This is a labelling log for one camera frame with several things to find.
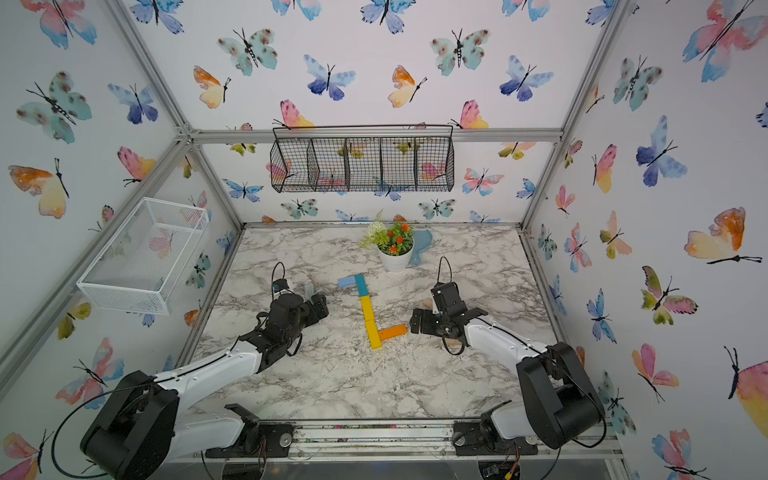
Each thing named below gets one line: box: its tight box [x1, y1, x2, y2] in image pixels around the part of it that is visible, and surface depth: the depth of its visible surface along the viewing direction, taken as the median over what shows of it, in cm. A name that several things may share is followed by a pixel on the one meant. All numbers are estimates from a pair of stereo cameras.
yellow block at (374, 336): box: [365, 319, 382, 350], surface depth 93 cm
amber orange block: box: [378, 324, 408, 341], surface depth 95 cm
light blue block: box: [337, 276, 356, 287], surface depth 107 cm
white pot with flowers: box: [359, 209, 415, 273], surface depth 100 cm
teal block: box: [355, 274, 369, 297], surface depth 106 cm
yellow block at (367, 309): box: [360, 296, 375, 321], surface depth 98 cm
